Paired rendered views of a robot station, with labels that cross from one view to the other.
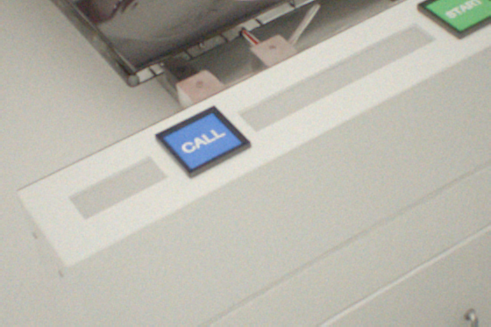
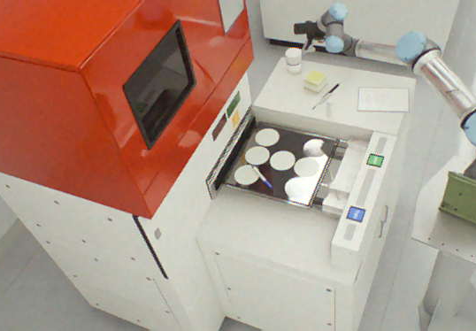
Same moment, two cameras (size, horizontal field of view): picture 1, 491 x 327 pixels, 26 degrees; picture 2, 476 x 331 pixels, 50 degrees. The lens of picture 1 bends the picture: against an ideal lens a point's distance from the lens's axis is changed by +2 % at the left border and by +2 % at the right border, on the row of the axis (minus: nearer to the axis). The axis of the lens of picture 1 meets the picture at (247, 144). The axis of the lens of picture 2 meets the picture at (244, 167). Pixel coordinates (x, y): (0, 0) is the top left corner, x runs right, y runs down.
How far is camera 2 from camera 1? 1.27 m
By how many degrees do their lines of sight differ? 22
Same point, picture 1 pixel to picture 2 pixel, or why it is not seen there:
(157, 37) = (303, 195)
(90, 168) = (340, 231)
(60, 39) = (261, 204)
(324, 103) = (370, 194)
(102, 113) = (293, 218)
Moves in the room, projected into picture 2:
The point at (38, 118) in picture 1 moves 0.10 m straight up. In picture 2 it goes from (279, 227) to (277, 212)
